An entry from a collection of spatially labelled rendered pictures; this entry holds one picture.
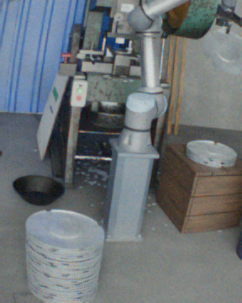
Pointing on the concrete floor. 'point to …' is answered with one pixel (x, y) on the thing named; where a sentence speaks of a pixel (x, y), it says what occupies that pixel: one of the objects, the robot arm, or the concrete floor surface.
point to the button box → (76, 98)
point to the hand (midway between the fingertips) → (226, 34)
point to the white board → (50, 113)
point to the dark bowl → (38, 189)
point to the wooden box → (199, 193)
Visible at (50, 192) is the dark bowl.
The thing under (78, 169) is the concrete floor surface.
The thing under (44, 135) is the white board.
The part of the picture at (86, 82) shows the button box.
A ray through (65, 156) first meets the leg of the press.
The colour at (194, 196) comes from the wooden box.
